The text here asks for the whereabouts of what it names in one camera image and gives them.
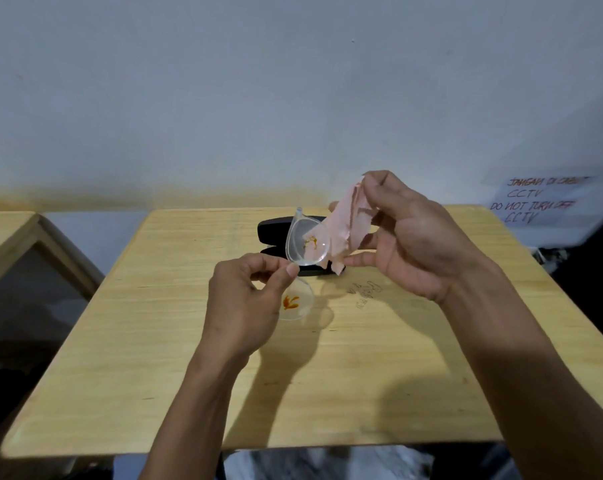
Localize black eyeglasses case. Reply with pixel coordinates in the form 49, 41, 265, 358
258, 216, 343, 277

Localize person's right forearm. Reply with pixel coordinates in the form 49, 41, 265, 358
437, 255, 603, 480

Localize person's left hand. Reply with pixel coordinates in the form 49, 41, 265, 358
199, 253, 301, 361

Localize person's right hand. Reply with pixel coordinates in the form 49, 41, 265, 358
329, 170, 488, 304

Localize wooden framed glass table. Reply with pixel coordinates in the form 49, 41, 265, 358
0, 212, 106, 445

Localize clear frame eyeglasses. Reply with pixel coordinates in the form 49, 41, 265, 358
276, 207, 332, 323

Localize person's left forearm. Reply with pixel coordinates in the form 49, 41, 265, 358
139, 340, 255, 480

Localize handwritten paper sign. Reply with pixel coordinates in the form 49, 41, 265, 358
485, 174, 603, 231

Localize pink cleaning cloth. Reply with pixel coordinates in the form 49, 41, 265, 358
323, 175, 380, 276

